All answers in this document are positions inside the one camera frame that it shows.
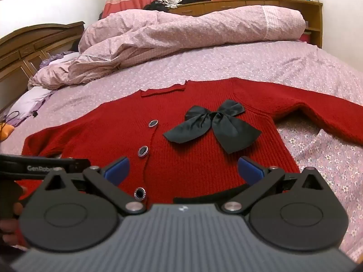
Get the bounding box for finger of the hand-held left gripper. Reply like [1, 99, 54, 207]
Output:
[75, 159, 92, 174]

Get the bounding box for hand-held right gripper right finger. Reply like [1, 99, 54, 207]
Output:
[221, 156, 326, 214]

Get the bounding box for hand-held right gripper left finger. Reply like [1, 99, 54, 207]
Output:
[42, 157, 147, 214]

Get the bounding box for red knit cardigan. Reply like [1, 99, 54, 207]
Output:
[22, 77, 363, 204]

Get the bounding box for black clothes pile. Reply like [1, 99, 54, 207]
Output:
[143, 0, 212, 12]

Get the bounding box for person's left hand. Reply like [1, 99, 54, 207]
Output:
[0, 184, 28, 245]

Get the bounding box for orange item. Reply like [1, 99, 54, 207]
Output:
[0, 122, 15, 141]

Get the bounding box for lavender pillow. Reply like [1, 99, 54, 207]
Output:
[6, 86, 57, 127]

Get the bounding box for purple ruffled pillow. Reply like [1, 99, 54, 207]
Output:
[38, 51, 78, 70]

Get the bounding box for wooden headboard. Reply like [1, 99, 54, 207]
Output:
[0, 21, 86, 111]

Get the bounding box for pink quilt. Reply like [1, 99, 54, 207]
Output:
[28, 5, 306, 91]

